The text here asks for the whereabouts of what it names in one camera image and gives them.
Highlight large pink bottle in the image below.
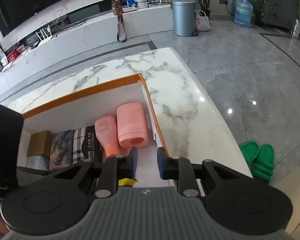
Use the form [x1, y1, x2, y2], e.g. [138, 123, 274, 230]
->
[116, 102, 149, 148]

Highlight blue water jug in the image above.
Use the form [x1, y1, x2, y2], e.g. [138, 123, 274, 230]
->
[235, 0, 253, 28]

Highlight white wifi router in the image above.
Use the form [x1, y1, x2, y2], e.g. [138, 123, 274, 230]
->
[36, 25, 53, 46]

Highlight grey metal trash bin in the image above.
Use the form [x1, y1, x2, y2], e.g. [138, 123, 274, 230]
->
[171, 0, 197, 37]

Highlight dark illustrated book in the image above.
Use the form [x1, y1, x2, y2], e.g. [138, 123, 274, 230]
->
[49, 130, 74, 171]

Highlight yellow packet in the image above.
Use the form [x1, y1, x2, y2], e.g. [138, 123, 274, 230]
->
[119, 178, 137, 186]

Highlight brown cardboard cube box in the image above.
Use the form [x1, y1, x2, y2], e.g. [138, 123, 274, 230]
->
[27, 131, 53, 158]

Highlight brown strap bag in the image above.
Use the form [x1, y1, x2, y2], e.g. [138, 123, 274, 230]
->
[111, 0, 128, 43]

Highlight orange cardboard box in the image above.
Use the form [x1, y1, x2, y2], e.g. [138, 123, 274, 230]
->
[17, 74, 174, 188]

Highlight green slippers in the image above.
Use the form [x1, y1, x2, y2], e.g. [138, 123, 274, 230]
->
[239, 140, 275, 184]

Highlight pink pump lotion bottle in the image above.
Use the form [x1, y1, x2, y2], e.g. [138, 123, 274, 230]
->
[94, 115, 120, 158]

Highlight woven basket bag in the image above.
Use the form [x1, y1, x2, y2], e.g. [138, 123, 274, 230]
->
[196, 10, 211, 32]

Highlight dark grey cabinet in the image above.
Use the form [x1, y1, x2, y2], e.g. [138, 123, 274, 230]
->
[260, 0, 300, 31]

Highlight clear silver square box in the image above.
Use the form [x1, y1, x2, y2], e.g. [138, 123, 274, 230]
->
[26, 155, 50, 171]

